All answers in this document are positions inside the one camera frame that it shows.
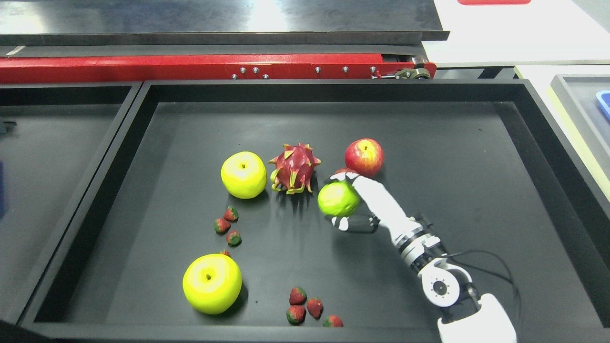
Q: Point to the black shelf tray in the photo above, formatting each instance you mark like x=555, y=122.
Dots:
x=482, y=161

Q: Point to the green apple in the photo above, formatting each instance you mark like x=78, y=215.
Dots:
x=338, y=199

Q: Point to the yellow apple upper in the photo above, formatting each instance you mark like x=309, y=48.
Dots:
x=244, y=175

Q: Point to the strawberry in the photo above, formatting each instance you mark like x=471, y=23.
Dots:
x=298, y=296
x=231, y=214
x=315, y=307
x=296, y=314
x=221, y=226
x=333, y=321
x=233, y=238

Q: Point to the red dragon fruit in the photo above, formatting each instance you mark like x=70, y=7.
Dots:
x=293, y=169

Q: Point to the red apple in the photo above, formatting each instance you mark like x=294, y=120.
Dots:
x=365, y=156

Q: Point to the yellow apple lower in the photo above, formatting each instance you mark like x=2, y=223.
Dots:
x=212, y=283

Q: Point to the blue plastic tray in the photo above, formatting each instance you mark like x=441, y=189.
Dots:
x=603, y=99

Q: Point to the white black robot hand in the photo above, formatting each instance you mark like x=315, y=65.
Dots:
x=382, y=205

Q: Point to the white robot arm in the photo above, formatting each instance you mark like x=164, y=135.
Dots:
x=467, y=316

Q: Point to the yellow apple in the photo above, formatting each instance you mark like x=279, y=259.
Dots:
x=212, y=283
x=244, y=175

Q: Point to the red metal beam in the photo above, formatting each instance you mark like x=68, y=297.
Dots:
x=325, y=66

